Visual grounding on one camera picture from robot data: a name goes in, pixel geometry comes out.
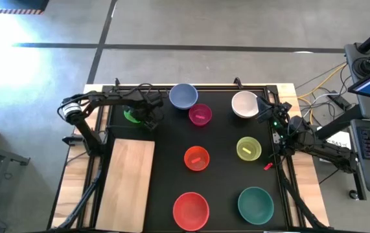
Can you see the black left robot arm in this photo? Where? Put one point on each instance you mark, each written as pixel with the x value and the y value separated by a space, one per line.
pixel 107 97

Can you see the yellow-green translucent bowl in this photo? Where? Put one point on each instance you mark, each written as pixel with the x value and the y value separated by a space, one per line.
pixel 249 145

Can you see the black table mat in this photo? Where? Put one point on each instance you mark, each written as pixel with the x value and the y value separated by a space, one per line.
pixel 220 181

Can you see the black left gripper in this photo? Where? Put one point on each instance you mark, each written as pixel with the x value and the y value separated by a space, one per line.
pixel 152 106

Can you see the black table clamp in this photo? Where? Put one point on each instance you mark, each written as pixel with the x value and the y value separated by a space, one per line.
pixel 237 82
pixel 117 81

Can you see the black aluminium table frame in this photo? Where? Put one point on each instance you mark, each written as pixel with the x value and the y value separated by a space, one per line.
pixel 215 87

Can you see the magenta translucent bowl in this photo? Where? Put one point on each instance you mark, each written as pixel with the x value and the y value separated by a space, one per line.
pixel 196 112

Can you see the blue-grey bowl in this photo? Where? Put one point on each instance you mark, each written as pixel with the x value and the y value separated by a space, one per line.
pixel 183 95

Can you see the small red clip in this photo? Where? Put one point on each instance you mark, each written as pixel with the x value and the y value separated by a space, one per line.
pixel 268 166

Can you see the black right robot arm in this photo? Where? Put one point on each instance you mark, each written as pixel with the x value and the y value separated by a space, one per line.
pixel 320 149

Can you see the bright green bowl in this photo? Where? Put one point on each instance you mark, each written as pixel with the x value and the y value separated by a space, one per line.
pixel 129 117

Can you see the large dark green bowl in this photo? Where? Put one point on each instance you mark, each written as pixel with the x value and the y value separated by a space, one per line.
pixel 256 205

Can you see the orange translucent bowl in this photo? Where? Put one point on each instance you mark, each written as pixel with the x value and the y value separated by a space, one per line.
pixel 196 154

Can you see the black power strip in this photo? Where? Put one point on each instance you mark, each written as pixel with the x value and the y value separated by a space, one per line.
pixel 339 101

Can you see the large red bowl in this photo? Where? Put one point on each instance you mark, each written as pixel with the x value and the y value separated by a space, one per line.
pixel 191 212

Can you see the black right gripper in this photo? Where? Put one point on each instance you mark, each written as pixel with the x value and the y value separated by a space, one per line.
pixel 280 113

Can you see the white paper sheet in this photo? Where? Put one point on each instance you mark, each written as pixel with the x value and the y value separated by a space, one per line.
pixel 337 140

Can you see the white bowl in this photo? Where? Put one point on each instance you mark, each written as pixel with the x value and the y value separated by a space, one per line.
pixel 243 103

